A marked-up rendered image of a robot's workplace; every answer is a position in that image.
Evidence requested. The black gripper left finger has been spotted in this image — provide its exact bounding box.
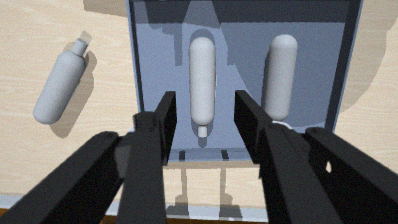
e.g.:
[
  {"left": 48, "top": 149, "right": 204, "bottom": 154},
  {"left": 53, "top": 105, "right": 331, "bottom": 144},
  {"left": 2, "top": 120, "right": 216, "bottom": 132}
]
[{"left": 0, "top": 91, "right": 177, "bottom": 224}]

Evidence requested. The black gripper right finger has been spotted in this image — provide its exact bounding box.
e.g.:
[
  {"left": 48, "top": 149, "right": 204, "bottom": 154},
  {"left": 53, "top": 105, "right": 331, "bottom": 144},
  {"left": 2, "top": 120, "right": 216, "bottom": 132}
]
[{"left": 234, "top": 90, "right": 398, "bottom": 224}]

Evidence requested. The blue-grey tray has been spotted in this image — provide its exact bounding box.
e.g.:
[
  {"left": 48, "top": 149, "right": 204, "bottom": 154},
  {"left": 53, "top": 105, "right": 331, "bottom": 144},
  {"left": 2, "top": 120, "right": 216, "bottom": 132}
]
[{"left": 126, "top": 0, "right": 364, "bottom": 162}]

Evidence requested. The grey gas cylinder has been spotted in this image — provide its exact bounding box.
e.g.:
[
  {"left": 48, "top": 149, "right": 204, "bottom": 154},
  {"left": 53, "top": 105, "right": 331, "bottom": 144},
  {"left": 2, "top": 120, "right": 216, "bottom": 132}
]
[
  {"left": 189, "top": 37, "right": 216, "bottom": 137},
  {"left": 263, "top": 34, "right": 298, "bottom": 122},
  {"left": 33, "top": 38, "right": 89, "bottom": 125}
]

